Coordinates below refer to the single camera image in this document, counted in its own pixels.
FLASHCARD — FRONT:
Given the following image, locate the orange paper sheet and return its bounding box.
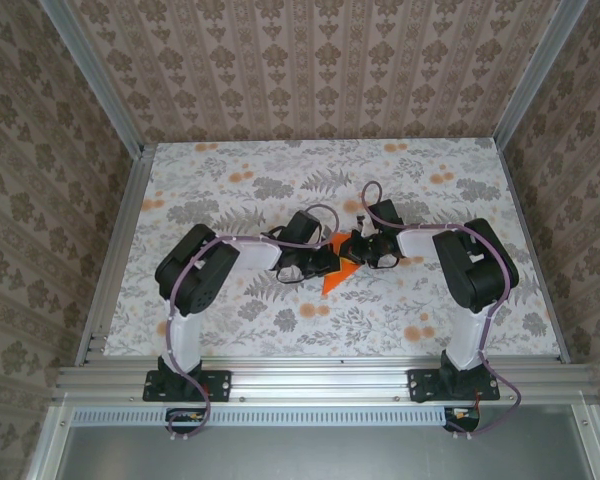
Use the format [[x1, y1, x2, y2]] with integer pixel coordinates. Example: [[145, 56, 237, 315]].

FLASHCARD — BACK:
[[321, 230, 364, 296]]

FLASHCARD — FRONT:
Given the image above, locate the grey sheet metal panel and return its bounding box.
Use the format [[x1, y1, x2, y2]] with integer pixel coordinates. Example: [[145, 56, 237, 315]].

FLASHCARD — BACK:
[[24, 404, 600, 480]]

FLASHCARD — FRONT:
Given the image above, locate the floral patterned table cover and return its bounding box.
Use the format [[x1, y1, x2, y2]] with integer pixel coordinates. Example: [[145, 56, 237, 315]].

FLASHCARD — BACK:
[[102, 139, 565, 360]]

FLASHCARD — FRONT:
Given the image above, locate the black connector board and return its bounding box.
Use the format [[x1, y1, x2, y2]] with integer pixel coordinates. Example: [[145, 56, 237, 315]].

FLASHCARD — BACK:
[[442, 407, 482, 435], [165, 407, 212, 435]]

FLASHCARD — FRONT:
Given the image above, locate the right gripper thin black cable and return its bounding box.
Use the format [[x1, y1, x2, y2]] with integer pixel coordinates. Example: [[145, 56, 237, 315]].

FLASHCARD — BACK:
[[367, 249, 404, 271]]

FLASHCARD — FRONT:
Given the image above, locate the gripper thin black cable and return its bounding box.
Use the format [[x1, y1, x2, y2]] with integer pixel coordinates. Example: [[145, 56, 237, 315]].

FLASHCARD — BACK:
[[367, 249, 404, 271], [275, 262, 309, 285]]

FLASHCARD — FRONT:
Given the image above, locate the left gripper thin black cable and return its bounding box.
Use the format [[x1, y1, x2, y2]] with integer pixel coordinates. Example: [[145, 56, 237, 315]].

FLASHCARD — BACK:
[[275, 262, 309, 285]]

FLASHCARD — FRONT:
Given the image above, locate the aluminium frame cross rail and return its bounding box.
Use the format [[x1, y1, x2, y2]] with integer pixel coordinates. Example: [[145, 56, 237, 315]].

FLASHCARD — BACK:
[[52, 363, 599, 404]]

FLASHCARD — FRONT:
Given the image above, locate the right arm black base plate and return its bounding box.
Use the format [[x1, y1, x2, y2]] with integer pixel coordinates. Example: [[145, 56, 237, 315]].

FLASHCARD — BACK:
[[407, 368, 501, 404]]

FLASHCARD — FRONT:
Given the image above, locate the grey slotted cable duct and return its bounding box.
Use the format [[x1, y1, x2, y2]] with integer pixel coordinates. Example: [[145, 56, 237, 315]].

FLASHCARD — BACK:
[[72, 405, 481, 427]]

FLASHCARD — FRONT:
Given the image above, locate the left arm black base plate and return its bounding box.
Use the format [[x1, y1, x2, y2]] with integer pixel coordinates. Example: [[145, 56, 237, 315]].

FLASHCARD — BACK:
[[143, 368, 233, 403]]

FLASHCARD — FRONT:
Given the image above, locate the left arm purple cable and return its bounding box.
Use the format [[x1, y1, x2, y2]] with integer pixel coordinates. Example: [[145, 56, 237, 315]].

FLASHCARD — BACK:
[[163, 203, 340, 444]]

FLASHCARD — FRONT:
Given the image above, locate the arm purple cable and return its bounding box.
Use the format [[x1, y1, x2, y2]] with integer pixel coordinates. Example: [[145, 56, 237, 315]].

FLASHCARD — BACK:
[[362, 180, 524, 442], [163, 203, 340, 444]]

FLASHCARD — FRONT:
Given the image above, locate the aluminium table side rail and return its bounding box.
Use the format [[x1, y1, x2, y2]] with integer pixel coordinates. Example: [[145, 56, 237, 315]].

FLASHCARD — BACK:
[[74, 143, 157, 369]]

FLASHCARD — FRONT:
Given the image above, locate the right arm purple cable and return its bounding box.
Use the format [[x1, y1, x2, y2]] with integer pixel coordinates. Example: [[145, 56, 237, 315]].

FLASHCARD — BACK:
[[362, 180, 524, 442]]

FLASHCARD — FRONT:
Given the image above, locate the aluminium frame post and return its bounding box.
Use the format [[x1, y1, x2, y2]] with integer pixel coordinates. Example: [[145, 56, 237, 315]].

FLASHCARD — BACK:
[[493, 0, 589, 147], [39, 0, 147, 157]]

